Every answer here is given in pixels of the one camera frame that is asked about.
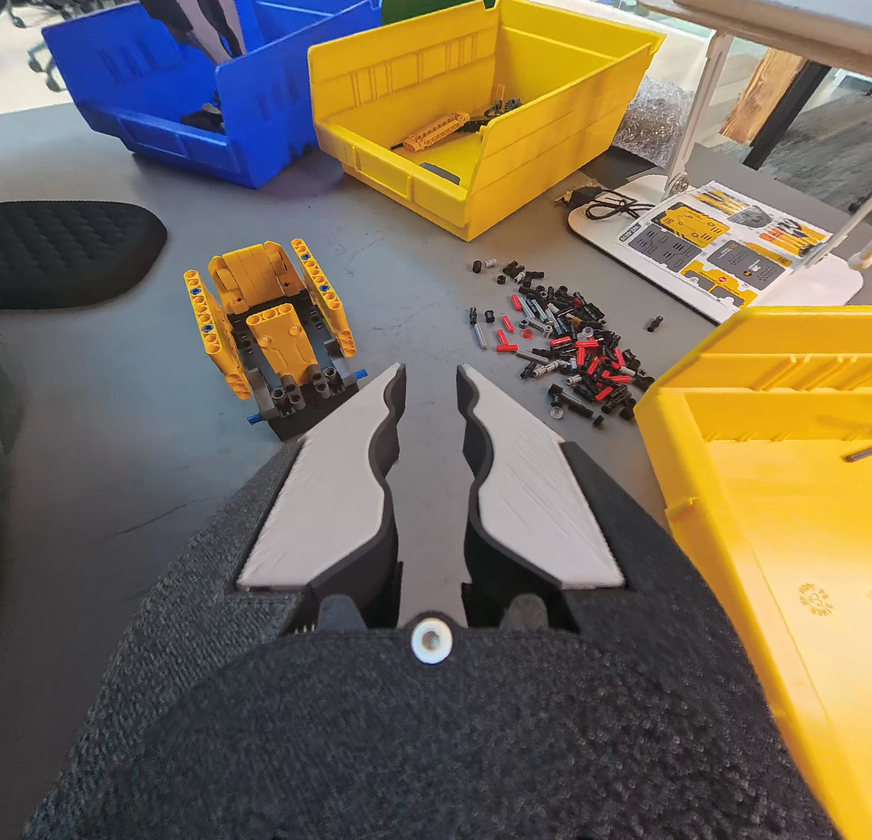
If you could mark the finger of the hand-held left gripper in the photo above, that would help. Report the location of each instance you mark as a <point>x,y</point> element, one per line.
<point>223,2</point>
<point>187,2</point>

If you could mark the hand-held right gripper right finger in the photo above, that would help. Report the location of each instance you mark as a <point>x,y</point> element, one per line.
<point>538,513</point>

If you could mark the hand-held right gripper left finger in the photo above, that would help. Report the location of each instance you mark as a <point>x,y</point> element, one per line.
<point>320,513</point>

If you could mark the partly built yellow lego model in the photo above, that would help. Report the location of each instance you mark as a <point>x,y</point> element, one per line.
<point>272,336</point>

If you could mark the pile of small lego pins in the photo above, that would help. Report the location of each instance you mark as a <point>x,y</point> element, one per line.
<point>586,356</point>

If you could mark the black office chair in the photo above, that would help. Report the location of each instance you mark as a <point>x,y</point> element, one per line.
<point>48,22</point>

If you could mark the blue plastic storage bin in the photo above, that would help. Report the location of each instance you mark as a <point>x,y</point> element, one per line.
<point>272,104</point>

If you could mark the yellow plastic storage bin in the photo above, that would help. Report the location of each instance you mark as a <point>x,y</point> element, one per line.
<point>545,158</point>
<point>783,547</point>

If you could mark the black chair armrest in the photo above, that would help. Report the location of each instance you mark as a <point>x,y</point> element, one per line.
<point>68,254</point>

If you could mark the metal spring clip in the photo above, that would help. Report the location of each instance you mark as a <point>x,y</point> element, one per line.
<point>860,257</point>

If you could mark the clear bag of small parts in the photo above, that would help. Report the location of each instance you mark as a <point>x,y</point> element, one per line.
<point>654,117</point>

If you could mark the white book stand with stickers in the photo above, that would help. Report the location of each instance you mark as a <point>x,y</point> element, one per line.
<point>783,8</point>

